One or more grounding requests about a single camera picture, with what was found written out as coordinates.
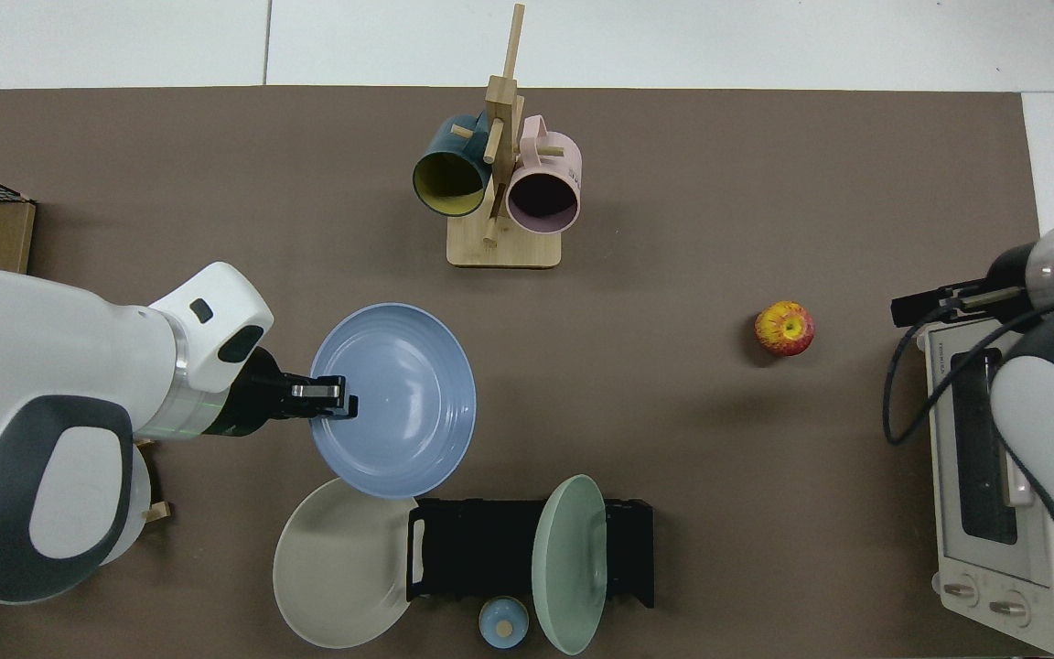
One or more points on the black dish rack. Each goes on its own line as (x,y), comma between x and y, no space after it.
(481,549)

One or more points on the wooden plate rack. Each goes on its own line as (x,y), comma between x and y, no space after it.
(156,512)

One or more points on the brown table cloth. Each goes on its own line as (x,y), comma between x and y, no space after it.
(719,503)

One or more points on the pale green plate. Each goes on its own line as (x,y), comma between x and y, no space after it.
(568,567)

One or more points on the pale toaster oven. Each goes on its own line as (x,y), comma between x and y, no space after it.
(957,513)

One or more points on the blue plate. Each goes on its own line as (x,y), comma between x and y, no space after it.
(408,403)

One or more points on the dark blue mug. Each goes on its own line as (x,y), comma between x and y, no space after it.
(449,183)

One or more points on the wooden cup stand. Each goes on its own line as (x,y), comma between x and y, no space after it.
(504,252)

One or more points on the grey plate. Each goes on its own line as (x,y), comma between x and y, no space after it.
(138,494)

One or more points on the red yellow apple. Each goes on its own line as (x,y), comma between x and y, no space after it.
(784,329)

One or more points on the small blue round thing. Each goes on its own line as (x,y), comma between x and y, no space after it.
(503,624)

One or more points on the pink mug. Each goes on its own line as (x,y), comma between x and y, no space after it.
(541,201)

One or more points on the beige plate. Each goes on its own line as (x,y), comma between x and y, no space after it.
(344,567)

